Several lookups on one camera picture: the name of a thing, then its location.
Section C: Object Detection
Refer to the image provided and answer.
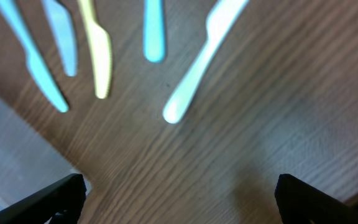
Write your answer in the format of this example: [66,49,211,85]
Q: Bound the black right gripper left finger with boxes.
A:
[0,174,86,224]

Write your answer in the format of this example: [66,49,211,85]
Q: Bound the mint green plastic knife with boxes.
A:
[0,0,69,113]

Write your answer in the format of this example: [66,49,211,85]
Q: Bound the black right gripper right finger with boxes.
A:
[274,174,358,224]

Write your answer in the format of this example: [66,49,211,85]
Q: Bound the light blue plastic knife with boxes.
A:
[143,0,166,63]

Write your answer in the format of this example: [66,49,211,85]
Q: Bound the pale grey-blue plastic knife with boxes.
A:
[41,0,78,77]

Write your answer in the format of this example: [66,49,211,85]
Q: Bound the clear right plastic container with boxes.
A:
[0,99,76,211]

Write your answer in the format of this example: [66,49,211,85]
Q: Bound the white plastic knife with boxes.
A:
[162,0,249,124]

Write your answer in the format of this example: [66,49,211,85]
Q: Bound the yellow plastic knife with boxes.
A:
[78,0,112,99]

